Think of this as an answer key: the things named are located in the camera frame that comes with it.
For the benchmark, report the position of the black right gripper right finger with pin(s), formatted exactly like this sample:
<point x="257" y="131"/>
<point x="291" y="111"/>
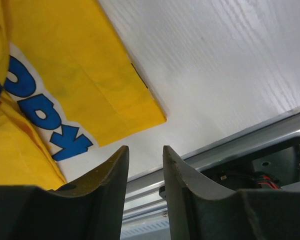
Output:
<point x="201" y="209"/>

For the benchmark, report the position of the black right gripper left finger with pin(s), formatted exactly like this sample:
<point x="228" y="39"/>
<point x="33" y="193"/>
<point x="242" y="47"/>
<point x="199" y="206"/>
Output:
<point x="87" y="208"/>

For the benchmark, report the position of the yellow Pikachu placemat cloth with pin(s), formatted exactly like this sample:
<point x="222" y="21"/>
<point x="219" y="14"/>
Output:
<point x="68" y="90"/>

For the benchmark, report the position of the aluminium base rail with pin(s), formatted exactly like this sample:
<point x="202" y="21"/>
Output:
<point x="203" y="142"/>

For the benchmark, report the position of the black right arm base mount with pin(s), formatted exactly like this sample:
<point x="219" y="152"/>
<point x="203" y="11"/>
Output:
<point x="274" y="167"/>

